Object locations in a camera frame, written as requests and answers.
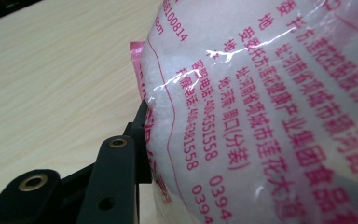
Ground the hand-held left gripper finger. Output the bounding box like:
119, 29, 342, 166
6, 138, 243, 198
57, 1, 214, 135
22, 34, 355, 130
122, 98, 153, 185

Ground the clear pink-printed plastic bag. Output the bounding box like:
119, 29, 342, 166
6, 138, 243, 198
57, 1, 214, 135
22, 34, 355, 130
129, 0, 358, 224

